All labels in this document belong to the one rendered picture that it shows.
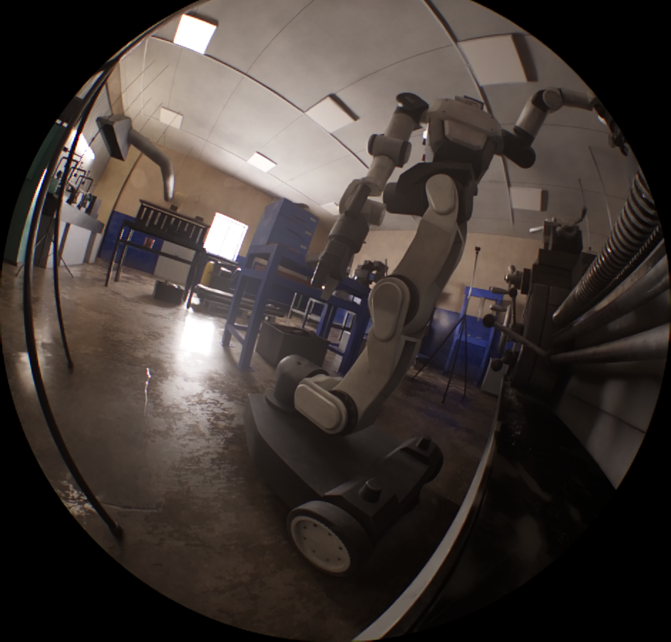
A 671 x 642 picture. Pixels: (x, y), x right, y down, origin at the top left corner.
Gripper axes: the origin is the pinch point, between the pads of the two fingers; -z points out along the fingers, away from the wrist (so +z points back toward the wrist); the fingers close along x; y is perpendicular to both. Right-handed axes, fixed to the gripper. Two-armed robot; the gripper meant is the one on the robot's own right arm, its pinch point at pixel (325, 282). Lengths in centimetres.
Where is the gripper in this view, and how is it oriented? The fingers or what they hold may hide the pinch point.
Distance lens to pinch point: 53.3
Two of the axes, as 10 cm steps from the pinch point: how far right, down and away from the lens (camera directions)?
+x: -1.4, -2.2, -9.7
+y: 9.0, 3.7, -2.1
